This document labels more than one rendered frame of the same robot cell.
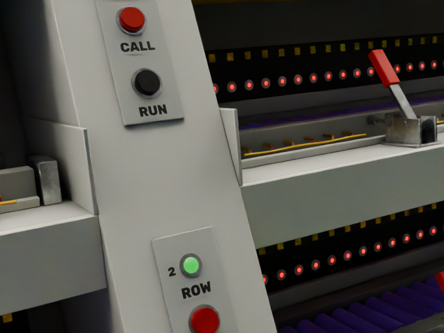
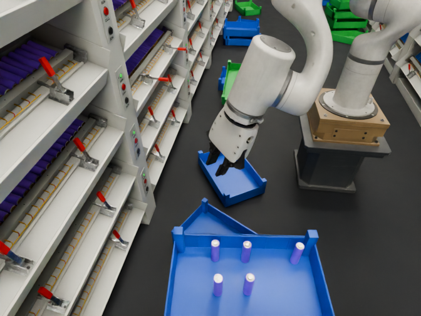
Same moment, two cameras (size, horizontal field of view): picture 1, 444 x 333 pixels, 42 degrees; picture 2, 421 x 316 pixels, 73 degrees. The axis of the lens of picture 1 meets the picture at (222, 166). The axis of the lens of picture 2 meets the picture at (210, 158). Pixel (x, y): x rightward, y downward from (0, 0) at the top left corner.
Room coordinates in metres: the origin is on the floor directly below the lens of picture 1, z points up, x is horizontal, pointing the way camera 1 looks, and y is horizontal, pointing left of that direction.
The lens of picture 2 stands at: (-0.59, 1.08, 1.00)
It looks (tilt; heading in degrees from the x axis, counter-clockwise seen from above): 43 degrees down; 307
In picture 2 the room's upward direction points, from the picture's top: straight up
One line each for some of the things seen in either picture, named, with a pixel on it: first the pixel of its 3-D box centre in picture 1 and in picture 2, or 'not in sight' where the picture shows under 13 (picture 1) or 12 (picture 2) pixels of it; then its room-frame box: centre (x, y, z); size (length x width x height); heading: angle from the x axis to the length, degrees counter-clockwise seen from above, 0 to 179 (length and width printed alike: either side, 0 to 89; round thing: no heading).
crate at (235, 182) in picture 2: not in sight; (230, 171); (-0.10, 0.28, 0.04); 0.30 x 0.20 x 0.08; 151
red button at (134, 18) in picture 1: (131, 21); not in sight; (0.35, 0.03, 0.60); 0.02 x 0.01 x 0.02; 117
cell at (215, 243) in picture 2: not in sight; (215, 250); (-0.41, 0.82, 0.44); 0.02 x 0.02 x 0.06
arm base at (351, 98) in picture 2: not in sight; (356, 82); (-0.44, -0.02, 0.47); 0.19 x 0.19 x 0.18
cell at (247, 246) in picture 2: not in sight; (245, 251); (-0.46, 0.79, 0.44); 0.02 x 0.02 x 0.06
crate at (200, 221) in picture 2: not in sight; (219, 239); (-0.27, 0.60, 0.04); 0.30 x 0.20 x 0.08; 0
